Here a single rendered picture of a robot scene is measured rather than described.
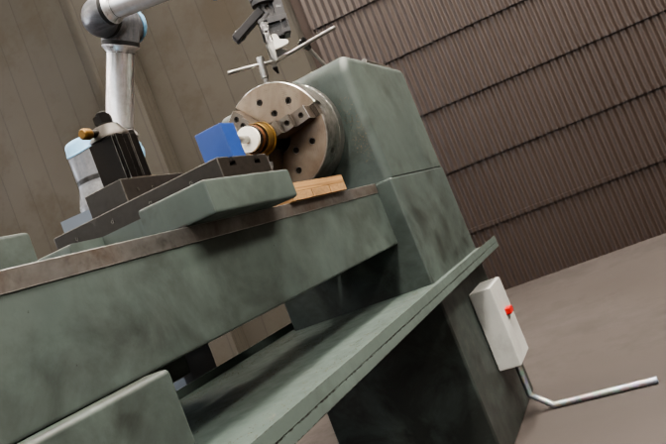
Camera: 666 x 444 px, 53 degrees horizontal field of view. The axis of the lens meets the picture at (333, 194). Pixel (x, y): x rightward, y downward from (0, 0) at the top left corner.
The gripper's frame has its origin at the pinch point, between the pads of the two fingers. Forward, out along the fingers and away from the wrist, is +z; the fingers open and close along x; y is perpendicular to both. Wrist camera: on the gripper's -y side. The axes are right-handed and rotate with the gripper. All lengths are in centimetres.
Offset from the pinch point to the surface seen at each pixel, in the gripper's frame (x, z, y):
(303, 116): -13.1, 17.4, 3.0
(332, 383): -85, 70, -9
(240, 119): -4.3, 11.9, -13.6
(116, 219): -59, 33, -40
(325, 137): -10.9, 24.1, 7.2
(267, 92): -4.7, 6.9, -4.3
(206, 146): -31.5, 20.5, -22.3
